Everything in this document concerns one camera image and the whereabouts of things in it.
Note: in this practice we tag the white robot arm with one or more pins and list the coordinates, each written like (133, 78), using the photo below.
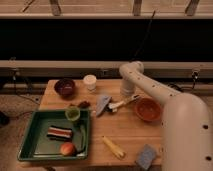
(187, 121)

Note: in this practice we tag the purple bowl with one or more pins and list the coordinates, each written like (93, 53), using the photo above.
(65, 87)

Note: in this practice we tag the orange bowl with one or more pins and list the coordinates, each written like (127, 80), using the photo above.
(148, 109)

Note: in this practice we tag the white cup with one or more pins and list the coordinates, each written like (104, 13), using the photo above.
(90, 82)

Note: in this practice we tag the dark red toy piece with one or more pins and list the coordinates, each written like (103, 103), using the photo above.
(84, 104)

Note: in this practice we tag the small green cup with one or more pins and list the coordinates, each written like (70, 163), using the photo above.
(72, 113)

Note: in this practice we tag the green spoon in tray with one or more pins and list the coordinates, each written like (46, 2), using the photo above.
(81, 138)

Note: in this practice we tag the striped sushi toy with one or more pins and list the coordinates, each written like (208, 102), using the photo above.
(59, 132)

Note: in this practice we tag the red peach toy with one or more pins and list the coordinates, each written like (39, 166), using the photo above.
(67, 149)

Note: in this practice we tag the blue sponge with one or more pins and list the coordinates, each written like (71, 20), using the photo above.
(146, 157)

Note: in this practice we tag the green plastic tray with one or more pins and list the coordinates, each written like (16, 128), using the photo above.
(37, 146)

